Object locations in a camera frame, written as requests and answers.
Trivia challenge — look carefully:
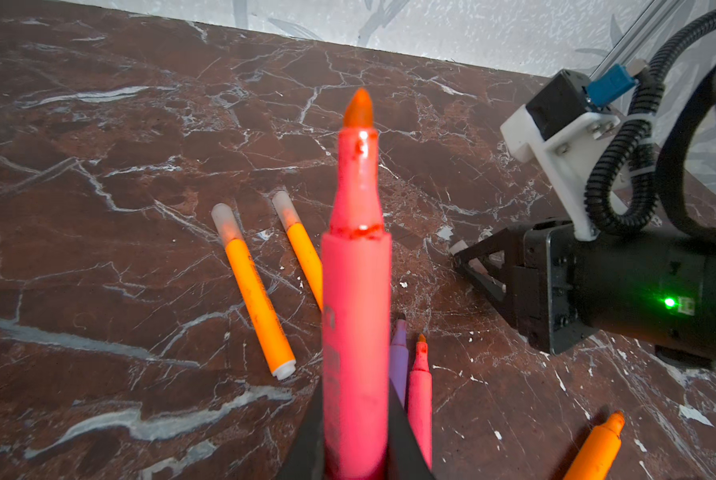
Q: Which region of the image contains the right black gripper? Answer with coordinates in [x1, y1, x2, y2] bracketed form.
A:
[453, 219, 596, 354]

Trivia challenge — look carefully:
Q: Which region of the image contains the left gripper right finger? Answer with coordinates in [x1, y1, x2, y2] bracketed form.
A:
[387, 384, 433, 480]

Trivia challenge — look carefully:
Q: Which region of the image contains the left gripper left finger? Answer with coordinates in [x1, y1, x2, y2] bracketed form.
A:
[276, 380, 325, 480]

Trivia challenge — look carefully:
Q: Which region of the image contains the pink highlighter beside purple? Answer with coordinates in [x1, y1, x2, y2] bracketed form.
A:
[407, 334, 433, 470]

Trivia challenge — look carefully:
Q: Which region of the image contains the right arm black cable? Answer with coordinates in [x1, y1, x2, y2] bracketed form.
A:
[584, 0, 716, 236]

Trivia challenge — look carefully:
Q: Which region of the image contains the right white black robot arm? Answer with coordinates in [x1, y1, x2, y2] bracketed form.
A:
[453, 66, 716, 368]

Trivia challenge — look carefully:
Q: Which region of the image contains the pink highlighter pair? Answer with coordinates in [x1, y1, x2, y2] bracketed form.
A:
[321, 88, 392, 479]

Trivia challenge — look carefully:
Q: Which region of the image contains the orange highlighter pair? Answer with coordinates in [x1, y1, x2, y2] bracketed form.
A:
[272, 190, 323, 310]

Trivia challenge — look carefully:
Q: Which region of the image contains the purple highlighter pen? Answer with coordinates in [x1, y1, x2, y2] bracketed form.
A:
[389, 318, 409, 406]

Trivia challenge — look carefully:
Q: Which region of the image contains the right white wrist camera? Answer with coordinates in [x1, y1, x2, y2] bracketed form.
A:
[500, 69, 621, 242]

